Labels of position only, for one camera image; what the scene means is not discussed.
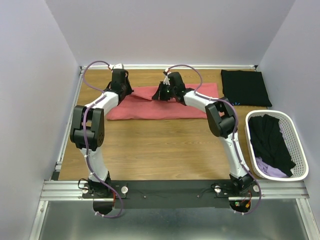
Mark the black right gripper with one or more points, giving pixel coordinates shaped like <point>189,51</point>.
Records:
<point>158,95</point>

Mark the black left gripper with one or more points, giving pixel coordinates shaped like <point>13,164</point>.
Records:
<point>129,90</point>

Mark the pink t-shirt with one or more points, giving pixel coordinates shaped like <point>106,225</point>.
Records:
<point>140,106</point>

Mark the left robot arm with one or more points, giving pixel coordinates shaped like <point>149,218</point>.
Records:
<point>88,131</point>

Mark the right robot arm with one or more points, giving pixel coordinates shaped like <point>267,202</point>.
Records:
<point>222,121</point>

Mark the folded black t-shirt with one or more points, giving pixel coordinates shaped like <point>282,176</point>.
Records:
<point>245,88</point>

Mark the black t-shirt in basket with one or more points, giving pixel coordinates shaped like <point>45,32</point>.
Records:
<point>272,142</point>

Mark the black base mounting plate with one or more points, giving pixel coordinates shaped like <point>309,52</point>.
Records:
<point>171,194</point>

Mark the lavender t-shirt in basket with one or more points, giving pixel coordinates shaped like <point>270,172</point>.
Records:
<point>272,171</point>

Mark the white plastic laundry basket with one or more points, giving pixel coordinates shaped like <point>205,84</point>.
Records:
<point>292,142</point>

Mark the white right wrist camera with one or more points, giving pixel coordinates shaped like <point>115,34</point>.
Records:
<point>166,80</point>

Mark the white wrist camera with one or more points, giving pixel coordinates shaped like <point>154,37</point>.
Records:
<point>166,80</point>
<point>118,66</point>

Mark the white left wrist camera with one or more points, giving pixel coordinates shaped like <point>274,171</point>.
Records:
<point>118,66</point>

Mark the white table edge rail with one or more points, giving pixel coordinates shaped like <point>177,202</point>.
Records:
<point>165,66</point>

